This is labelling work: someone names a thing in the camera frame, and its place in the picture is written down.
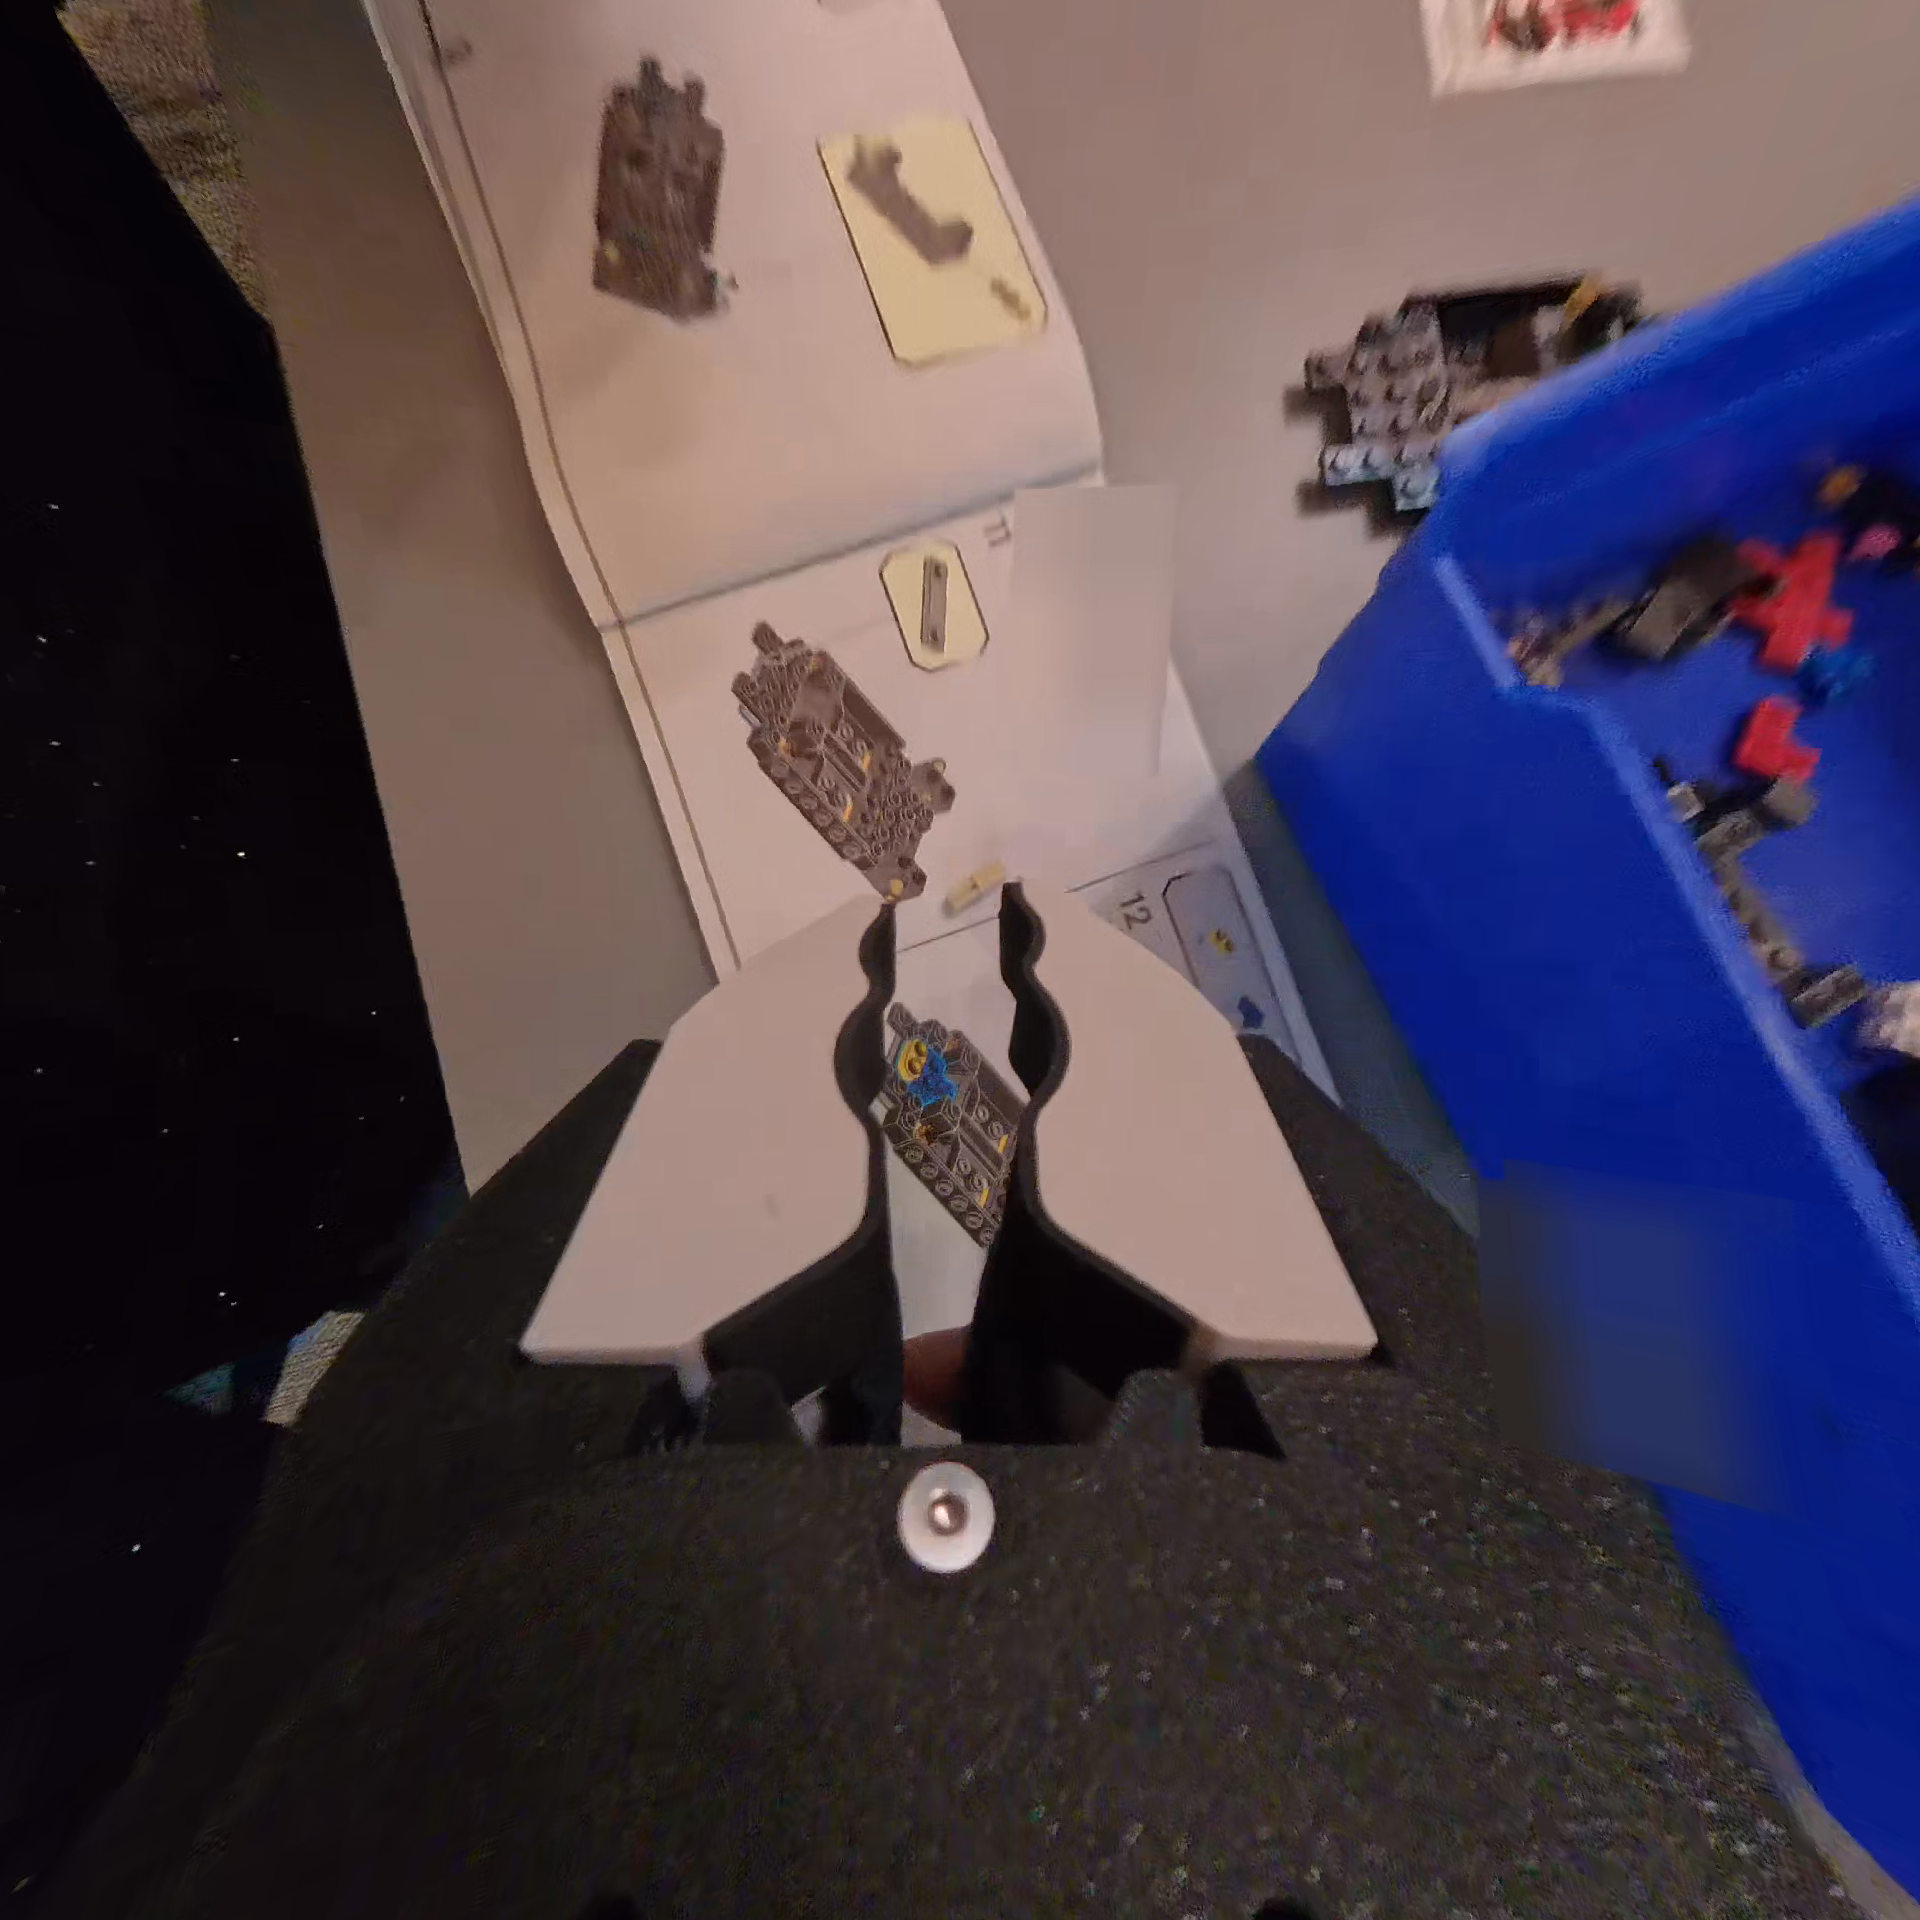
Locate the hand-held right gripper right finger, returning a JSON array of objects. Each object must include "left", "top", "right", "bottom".
[{"left": 958, "top": 882, "right": 1380, "bottom": 1446}]

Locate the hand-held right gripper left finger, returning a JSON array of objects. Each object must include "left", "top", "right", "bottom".
[{"left": 521, "top": 895, "right": 904, "bottom": 1446}]

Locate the large blue plastic bin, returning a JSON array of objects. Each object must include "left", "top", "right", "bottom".
[{"left": 1252, "top": 195, "right": 1920, "bottom": 1899}]

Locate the lego instruction booklet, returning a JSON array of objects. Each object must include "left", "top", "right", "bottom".
[{"left": 364, "top": 0, "right": 1339, "bottom": 1252}]

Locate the dark grey lego chassis assembly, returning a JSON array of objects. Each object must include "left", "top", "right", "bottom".
[{"left": 1288, "top": 274, "right": 1643, "bottom": 517}]

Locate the pile of loose lego pieces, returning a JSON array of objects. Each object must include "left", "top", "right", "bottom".
[{"left": 1501, "top": 467, "right": 1920, "bottom": 1052}]

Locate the person's black speckled sweater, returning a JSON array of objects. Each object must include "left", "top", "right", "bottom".
[{"left": 0, "top": 0, "right": 471, "bottom": 1920}]

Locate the clear bag with red print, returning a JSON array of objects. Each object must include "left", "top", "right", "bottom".
[{"left": 1418, "top": 0, "right": 1695, "bottom": 97}]

